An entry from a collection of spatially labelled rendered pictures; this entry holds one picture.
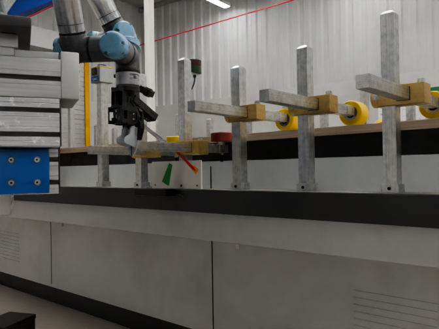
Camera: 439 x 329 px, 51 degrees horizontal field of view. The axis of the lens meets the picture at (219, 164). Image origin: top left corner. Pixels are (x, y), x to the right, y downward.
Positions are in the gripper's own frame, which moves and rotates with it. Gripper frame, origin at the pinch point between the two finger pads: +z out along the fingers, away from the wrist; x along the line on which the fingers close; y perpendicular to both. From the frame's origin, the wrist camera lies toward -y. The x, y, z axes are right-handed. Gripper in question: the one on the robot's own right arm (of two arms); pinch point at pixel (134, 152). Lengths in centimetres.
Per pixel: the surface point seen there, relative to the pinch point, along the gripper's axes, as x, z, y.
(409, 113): 39, -20, -134
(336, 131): 46, -6, -46
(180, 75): -4.3, -28.5, -24.7
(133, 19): -821, -386, -652
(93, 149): -23.6, -2.0, -1.0
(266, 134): 18.3, -6.7, -45.9
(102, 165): -53, 3, -25
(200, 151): 4.9, -0.6, -25.2
